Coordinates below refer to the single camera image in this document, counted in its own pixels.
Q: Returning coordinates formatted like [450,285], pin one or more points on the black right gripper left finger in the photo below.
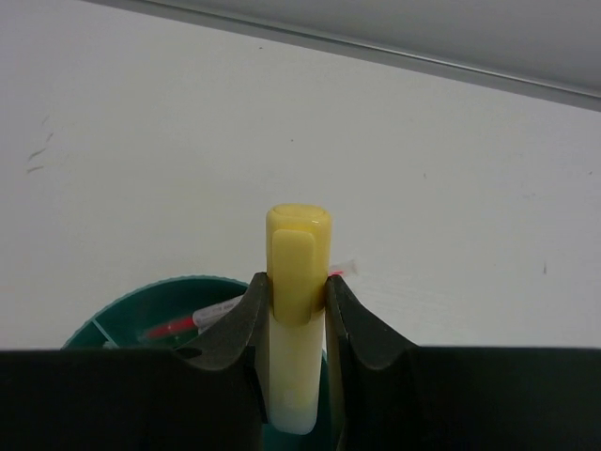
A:
[223,391]

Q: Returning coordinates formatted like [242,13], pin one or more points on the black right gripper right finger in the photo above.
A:
[372,393]

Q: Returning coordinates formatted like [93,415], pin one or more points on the yellow highlighter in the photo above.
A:
[298,247]

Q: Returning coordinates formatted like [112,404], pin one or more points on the teal round divided organizer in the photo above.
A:
[160,315]

